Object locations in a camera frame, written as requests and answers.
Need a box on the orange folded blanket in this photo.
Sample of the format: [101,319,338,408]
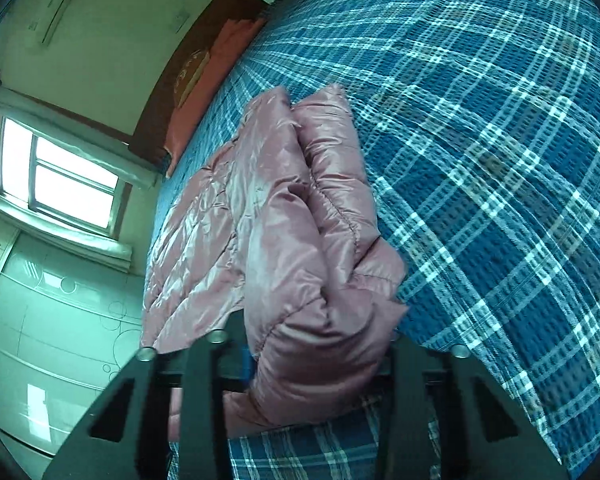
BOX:
[163,18,265,178]

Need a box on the white wardrobe with circles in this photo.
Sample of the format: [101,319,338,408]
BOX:
[0,234,144,479]

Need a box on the white wall switch plate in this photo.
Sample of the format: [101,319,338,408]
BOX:
[169,8,189,34]

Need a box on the left window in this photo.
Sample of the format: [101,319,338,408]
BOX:
[0,87,133,272]

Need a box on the dark wooden headboard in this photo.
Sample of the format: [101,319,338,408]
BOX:
[129,0,268,170]

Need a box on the brown patterned pillow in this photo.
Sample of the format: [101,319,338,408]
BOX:
[173,50,210,108]

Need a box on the pink quilted puffer jacket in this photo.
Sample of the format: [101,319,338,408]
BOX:
[140,84,406,437]

